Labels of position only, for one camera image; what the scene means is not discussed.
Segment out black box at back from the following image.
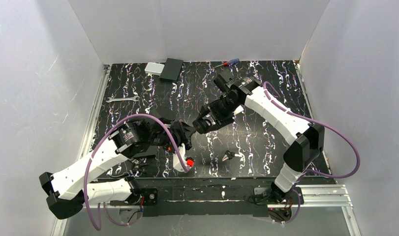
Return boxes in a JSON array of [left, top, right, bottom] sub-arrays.
[[159, 58, 184, 82]]

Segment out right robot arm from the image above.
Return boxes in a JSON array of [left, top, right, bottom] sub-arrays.
[[193, 74, 325, 202]]

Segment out white box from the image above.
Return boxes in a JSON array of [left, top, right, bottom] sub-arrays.
[[145, 62, 165, 76]]

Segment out silver open-end wrench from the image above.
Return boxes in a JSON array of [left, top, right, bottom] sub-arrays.
[[105, 95, 139, 103]]

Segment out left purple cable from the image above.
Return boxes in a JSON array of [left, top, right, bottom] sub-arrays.
[[83, 114, 195, 231]]

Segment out aluminium frame rail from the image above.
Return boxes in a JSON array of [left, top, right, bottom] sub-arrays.
[[51, 65, 361, 236]]

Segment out purple cable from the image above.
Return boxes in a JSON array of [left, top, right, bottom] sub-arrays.
[[83, 114, 195, 231], [263, 81, 361, 225]]

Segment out blue red screwdriver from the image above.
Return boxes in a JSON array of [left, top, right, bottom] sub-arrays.
[[215, 58, 240, 68]]

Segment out black box at front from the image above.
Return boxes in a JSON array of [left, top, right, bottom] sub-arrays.
[[133, 146, 157, 159]]

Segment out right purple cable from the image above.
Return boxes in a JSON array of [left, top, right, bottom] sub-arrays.
[[263, 81, 361, 225]]

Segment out black box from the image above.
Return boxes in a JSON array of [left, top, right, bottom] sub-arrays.
[[159, 58, 184, 82], [133, 146, 157, 159]]

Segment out black pliers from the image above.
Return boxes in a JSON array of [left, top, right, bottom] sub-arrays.
[[128, 159, 149, 177]]

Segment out key bunch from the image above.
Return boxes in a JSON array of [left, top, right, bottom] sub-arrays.
[[222, 150, 242, 162]]

